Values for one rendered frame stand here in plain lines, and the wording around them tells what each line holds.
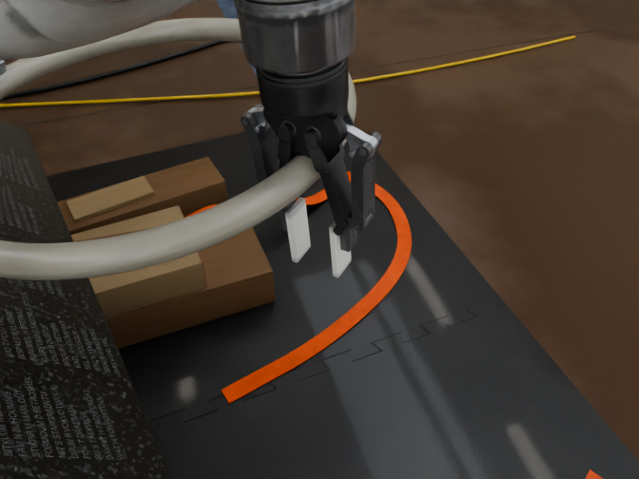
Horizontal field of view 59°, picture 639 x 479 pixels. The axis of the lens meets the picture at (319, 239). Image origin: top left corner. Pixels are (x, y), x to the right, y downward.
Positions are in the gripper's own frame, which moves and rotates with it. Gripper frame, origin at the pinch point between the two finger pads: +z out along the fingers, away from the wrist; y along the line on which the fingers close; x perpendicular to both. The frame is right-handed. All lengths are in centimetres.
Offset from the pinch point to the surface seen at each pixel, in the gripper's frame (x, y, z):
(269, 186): 6.0, 0.5, -11.1
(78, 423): 24.0, 18.4, 15.1
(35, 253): 20.8, 13.0, -10.9
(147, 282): -21, 66, 59
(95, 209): -40, 108, 65
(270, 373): -24, 36, 82
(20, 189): 0, 57, 12
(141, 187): -55, 104, 66
